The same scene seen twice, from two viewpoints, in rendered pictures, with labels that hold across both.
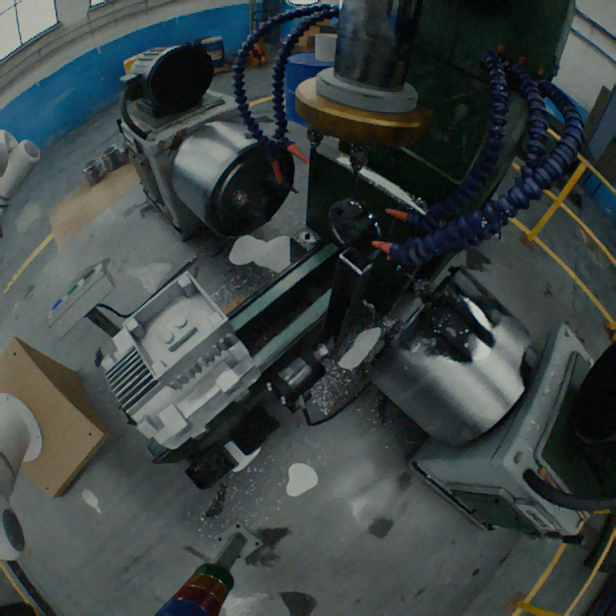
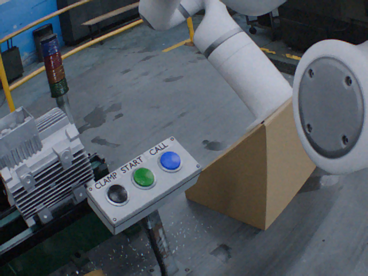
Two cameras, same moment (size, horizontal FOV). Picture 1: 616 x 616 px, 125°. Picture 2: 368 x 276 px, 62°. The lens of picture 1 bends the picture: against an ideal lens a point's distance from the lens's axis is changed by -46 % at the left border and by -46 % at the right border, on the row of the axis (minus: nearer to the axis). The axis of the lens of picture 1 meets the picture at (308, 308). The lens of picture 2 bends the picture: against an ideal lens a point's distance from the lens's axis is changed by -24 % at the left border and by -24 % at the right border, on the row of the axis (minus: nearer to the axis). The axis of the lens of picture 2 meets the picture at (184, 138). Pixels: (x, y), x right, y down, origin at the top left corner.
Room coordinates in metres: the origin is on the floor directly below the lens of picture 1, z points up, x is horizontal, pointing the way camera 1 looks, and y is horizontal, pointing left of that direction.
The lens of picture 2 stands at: (0.61, 0.64, 1.40)
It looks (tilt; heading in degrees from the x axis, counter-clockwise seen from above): 32 degrees down; 193
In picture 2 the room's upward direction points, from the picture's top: 10 degrees counter-clockwise
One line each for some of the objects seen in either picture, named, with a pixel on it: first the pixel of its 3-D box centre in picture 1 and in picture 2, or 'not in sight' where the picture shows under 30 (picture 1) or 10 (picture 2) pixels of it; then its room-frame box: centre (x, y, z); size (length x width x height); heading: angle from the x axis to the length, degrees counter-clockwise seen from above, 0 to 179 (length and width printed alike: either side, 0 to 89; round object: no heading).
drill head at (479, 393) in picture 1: (463, 366); not in sight; (0.14, -0.27, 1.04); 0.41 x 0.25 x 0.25; 50
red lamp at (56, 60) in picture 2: (193, 608); (52, 59); (-0.25, 0.10, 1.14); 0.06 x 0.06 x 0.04
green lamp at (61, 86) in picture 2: (210, 584); (58, 85); (-0.25, 0.10, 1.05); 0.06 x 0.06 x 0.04
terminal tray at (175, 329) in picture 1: (179, 332); (11, 139); (0.13, 0.17, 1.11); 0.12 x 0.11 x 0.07; 140
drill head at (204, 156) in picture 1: (220, 168); not in sight; (0.58, 0.25, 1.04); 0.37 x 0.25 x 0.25; 50
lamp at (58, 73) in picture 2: (203, 595); (55, 72); (-0.25, 0.10, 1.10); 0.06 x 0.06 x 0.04
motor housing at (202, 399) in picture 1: (181, 368); (38, 168); (0.10, 0.20, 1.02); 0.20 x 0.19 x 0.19; 140
